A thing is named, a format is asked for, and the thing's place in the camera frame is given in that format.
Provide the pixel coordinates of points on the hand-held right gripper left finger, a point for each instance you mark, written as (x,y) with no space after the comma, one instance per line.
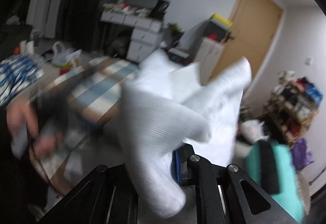
(101,188)

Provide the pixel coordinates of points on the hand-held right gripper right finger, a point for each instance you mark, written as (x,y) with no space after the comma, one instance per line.
(179,166)

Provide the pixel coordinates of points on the white sweatshirt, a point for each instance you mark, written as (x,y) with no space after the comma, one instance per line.
(165,117)

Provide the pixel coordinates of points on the person's left hand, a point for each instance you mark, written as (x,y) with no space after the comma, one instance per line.
(20,117)

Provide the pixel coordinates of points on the blue plaid shirt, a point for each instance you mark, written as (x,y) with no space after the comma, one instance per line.
(17,79)

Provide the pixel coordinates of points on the white tote bag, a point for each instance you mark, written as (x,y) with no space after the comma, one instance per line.
(65,55)

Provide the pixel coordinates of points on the white plastic bag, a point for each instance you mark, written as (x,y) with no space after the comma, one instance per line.
(252,131)

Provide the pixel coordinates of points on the dark bag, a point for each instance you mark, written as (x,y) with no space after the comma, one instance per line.
(118,43)

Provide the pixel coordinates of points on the white curtain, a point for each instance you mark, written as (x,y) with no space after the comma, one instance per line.
(43,7)

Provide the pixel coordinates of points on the teal garment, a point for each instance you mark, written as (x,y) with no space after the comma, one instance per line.
(287,170)

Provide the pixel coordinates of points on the white drawer desk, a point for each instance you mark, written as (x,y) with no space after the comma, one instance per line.
(142,35)

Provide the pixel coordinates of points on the black red shoebox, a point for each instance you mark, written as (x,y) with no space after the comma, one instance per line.
(178,54)

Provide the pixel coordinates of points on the white hard suitcase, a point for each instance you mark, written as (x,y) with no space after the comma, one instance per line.
(210,56)

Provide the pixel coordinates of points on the pile of desk clutter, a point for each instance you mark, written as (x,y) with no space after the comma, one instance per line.
(124,8)

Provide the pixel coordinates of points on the purple bag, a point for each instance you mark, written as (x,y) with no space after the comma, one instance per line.
(301,154)

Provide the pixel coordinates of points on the flower bouquet black wrap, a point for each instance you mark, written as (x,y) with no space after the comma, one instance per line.
(173,34)

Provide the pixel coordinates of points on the black printed box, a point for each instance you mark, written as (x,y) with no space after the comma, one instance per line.
(160,9)

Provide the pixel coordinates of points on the wooden door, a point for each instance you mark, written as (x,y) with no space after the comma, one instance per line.
(249,30)

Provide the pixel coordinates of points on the white light switch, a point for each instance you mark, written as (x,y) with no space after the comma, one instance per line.
(309,61)

